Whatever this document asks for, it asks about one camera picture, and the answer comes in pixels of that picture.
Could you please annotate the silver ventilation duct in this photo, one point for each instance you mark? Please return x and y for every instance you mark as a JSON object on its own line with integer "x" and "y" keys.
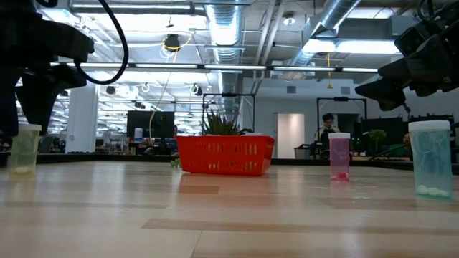
{"x": 224, "y": 28}
{"x": 333, "y": 14}

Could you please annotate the dark monitor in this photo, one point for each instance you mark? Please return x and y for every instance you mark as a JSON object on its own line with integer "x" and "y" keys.
{"x": 382, "y": 127}

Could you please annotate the grey bin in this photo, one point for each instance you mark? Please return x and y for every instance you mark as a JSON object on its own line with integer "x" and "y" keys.
{"x": 303, "y": 151}

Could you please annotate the person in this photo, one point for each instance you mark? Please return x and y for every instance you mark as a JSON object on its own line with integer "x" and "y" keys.
{"x": 403, "y": 145}
{"x": 327, "y": 130}

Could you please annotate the red plastic mesh basket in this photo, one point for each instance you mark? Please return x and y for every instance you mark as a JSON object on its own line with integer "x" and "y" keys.
{"x": 224, "y": 154}

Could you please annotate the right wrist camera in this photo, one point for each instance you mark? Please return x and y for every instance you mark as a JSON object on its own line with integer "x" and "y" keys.
{"x": 410, "y": 40}

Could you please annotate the white door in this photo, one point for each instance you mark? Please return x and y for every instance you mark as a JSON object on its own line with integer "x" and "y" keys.
{"x": 290, "y": 136}

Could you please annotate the black monitor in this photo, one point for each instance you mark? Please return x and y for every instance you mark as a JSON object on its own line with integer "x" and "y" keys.
{"x": 157, "y": 123}

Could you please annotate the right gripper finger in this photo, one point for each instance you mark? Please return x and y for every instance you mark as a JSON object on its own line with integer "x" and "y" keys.
{"x": 387, "y": 93}
{"x": 394, "y": 70}

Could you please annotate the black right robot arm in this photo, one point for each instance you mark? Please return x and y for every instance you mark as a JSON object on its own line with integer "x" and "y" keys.
{"x": 448, "y": 10}

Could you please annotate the pink pill bottle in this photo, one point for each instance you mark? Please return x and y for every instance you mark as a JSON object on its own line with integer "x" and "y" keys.
{"x": 339, "y": 157}

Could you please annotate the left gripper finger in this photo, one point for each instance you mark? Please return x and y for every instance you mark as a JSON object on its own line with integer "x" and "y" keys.
{"x": 8, "y": 104}
{"x": 43, "y": 89}

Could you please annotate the small leafy plant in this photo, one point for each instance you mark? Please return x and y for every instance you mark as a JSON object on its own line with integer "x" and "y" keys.
{"x": 376, "y": 135}

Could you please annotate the white pillar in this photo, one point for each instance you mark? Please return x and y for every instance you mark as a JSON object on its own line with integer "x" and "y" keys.
{"x": 82, "y": 120}

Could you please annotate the teal pill bottle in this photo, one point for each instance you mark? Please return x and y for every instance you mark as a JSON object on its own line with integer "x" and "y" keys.
{"x": 430, "y": 161}

